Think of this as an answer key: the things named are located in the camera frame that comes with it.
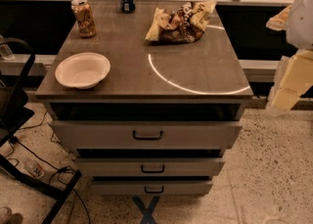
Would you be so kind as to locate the brown yellow chip bag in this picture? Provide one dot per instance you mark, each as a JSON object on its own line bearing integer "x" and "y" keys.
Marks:
{"x": 187, "y": 25}

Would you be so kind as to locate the bottom grey drawer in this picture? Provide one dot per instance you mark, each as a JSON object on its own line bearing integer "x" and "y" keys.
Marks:
{"x": 157, "y": 188}

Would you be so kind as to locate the grey drawer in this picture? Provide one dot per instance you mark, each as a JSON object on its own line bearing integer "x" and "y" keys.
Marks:
{"x": 157, "y": 188}
{"x": 144, "y": 167}
{"x": 146, "y": 135}

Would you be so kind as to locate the middle grey drawer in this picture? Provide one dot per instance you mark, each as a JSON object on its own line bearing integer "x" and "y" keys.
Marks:
{"x": 144, "y": 167}

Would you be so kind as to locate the grey drawer cabinet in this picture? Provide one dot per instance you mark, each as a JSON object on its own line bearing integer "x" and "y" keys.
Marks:
{"x": 194, "y": 82}

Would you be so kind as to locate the top grey drawer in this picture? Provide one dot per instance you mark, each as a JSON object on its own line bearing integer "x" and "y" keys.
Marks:
{"x": 146, "y": 135}

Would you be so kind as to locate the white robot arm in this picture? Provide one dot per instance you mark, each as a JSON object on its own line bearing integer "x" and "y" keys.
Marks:
{"x": 299, "y": 32}

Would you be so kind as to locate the white paper bowl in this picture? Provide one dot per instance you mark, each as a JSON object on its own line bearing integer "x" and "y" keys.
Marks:
{"x": 83, "y": 70}

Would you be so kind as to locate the plastic water bottle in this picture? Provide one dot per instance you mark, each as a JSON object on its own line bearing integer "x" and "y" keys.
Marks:
{"x": 33, "y": 167}

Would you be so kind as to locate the orange soda can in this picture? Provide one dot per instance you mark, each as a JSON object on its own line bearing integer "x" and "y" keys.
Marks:
{"x": 84, "y": 17}

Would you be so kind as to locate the shoe tip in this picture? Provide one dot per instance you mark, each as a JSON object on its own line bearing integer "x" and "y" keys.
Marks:
{"x": 5, "y": 214}

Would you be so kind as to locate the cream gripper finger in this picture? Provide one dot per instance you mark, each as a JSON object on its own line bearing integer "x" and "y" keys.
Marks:
{"x": 293, "y": 78}
{"x": 280, "y": 21}

